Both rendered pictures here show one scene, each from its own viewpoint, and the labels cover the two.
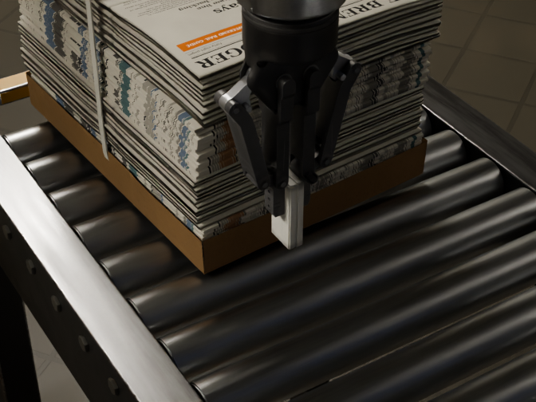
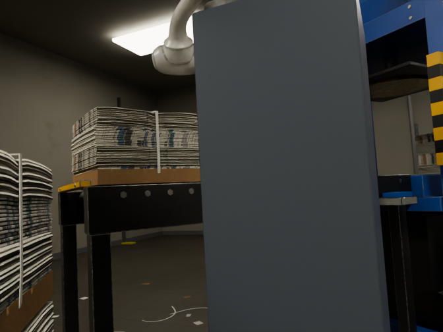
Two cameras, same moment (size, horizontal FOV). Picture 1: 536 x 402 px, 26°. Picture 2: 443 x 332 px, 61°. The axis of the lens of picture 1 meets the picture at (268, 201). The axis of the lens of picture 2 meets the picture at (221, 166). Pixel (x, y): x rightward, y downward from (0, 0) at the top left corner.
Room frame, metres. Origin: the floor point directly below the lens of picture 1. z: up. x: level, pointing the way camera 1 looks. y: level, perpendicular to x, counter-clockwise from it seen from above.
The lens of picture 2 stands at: (0.79, 1.31, 0.76)
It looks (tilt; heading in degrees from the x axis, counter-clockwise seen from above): 4 degrees up; 271
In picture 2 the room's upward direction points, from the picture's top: 3 degrees counter-clockwise
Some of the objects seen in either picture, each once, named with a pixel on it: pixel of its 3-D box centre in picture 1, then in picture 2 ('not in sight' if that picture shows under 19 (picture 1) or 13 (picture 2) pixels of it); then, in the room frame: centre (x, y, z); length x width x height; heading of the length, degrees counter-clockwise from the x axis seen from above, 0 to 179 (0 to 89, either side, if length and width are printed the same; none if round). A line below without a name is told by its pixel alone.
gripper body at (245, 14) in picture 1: (289, 51); not in sight; (0.79, -0.02, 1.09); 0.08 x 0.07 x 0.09; 122
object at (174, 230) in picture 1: (275, 168); (170, 178); (0.99, -0.01, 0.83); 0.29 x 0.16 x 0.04; 126
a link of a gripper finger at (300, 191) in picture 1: (290, 206); not in sight; (0.80, -0.02, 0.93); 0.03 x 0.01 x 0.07; 32
